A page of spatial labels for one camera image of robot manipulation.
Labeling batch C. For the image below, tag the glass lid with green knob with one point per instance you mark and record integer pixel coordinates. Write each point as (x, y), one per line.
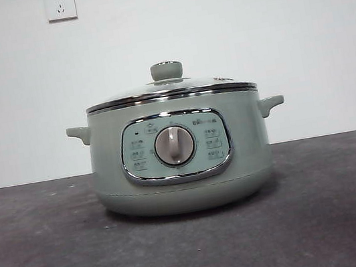
(166, 71)

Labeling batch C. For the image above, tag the pale green electric cooking pot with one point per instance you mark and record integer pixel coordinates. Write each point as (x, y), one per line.
(249, 135)

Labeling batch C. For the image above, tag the white wall socket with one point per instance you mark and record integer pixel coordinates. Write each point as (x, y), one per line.
(60, 4)

